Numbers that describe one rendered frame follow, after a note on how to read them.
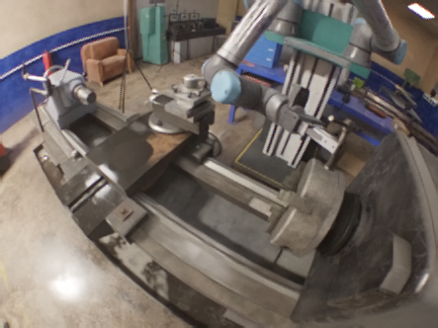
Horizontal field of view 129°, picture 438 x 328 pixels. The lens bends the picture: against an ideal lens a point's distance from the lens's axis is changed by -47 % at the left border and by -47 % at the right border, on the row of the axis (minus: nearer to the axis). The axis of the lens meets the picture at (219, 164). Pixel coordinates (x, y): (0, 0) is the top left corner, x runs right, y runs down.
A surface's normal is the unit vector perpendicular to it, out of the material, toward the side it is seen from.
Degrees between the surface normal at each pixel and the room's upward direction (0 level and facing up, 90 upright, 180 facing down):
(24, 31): 90
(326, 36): 90
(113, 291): 0
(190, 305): 0
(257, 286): 0
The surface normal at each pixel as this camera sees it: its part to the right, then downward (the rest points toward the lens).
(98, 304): 0.11, -0.69
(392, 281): -0.27, -0.13
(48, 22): 0.85, 0.43
